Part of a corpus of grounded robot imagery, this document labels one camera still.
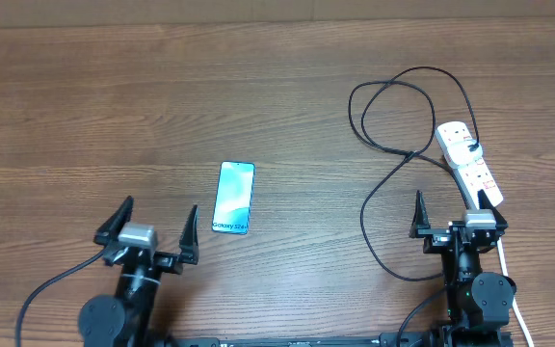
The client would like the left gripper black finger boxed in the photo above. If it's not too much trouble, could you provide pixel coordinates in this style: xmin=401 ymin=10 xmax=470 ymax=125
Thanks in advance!
xmin=93 ymin=196 xmax=134 ymax=246
xmin=179 ymin=204 xmax=199 ymax=265

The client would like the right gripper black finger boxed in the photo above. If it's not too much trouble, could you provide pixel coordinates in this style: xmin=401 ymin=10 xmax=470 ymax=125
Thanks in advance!
xmin=477 ymin=190 xmax=508 ymax=230
xmin=409 ymin=190 xmax=431 ymax=238

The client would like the Samsung Galaxy smartphone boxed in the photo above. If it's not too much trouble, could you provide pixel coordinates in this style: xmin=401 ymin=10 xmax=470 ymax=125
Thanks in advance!
xmin=211 ymin=161 xmax=255 ymax=235

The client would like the black USB charging cable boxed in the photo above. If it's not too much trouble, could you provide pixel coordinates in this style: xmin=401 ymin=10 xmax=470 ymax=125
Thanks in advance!
xmin=347 ymin=66 xmax=482 ymax=283

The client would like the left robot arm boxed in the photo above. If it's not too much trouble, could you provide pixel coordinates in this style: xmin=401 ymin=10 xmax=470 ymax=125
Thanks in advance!
xmin=78 ymin=197 xmax=199 ymax=347

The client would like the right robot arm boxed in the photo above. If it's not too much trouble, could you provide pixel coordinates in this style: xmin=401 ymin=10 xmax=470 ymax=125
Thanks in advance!
xmin=410 ymin=191 xmax=516 ymax=346

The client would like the white charger adapter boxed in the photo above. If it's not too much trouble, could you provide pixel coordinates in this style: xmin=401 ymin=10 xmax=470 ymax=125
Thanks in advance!
xmin=435 ymin=121 xmax=483 ymax=169

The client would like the white power strip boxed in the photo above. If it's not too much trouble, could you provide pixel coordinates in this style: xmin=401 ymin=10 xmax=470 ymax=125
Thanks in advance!
xmin=454 ymin=158 xmax=504 ymax=209

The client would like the white power strip cord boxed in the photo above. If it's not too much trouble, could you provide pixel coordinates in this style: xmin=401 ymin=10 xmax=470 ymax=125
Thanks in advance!
xmin=496 ymin=238 xmax=535 ymax=347

